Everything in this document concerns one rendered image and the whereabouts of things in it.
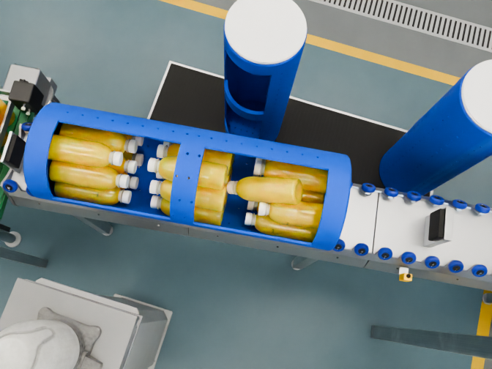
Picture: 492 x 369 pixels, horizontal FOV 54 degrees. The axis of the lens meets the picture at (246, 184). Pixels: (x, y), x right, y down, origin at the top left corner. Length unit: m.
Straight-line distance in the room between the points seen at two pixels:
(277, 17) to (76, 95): 1.45
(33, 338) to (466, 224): 1.32
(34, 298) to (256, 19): 1.11
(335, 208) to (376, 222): 0.36
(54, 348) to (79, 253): 1.38
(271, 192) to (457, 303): 1.60
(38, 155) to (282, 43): 0.84
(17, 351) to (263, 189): 0.70
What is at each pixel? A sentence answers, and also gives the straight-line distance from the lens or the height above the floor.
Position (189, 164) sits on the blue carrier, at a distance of 1.28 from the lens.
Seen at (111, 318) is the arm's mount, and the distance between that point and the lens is 1.41.
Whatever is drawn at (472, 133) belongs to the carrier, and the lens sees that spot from 1.78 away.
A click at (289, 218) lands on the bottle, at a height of 1.14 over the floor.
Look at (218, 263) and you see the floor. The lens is 2.47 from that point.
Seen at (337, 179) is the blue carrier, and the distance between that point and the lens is 1.31.
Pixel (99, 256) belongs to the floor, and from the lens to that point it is 2.55.
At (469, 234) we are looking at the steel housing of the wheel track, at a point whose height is 0.93.
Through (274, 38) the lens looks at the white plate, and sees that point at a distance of 1.68.
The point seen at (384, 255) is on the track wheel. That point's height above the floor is 0.97.
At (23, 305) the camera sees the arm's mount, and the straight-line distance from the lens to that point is 1.50.
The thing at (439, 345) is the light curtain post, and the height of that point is 0.79.
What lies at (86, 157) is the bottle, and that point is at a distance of 1.38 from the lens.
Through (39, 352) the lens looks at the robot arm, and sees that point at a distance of 1.21.
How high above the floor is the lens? 2.46
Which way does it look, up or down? 75 degrees down
